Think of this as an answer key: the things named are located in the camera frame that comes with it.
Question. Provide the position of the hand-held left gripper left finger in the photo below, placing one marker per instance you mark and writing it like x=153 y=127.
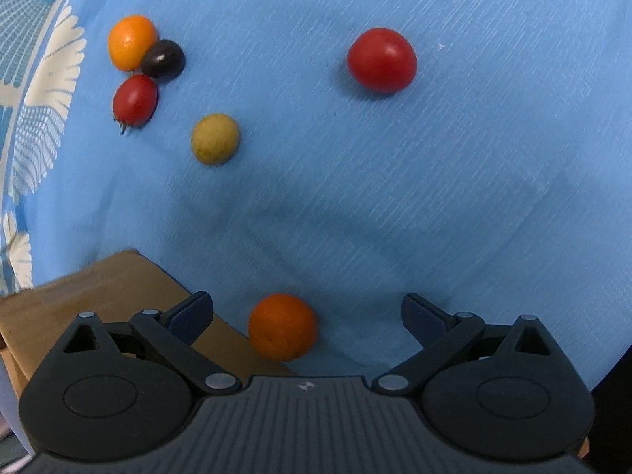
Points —
x=190 y=317

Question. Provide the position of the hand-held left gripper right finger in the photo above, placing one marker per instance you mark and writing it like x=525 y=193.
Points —
x=419 y=318

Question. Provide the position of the round orange cherry tomato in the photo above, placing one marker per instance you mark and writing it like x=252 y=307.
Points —
x=282 y=326

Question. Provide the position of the cardboard box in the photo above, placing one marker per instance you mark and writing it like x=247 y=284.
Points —
x=98 y=286

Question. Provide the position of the yellow-green cherry tomato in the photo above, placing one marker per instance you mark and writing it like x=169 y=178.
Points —
x=215 y=139

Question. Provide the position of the red cherry tomato with stem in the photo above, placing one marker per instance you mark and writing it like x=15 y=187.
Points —
x=134 y=100

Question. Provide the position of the dark purple cherry tomato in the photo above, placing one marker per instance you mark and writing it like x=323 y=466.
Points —
x=164 y=58

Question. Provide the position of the round red cherry tomato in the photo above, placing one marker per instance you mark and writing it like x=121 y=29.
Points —
x=381 y=60

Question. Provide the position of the oval orange cherry tomato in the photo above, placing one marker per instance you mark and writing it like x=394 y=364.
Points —
x=132 y=42

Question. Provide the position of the blue fan-print bed sheet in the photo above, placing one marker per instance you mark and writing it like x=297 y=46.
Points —
x=345 y=182

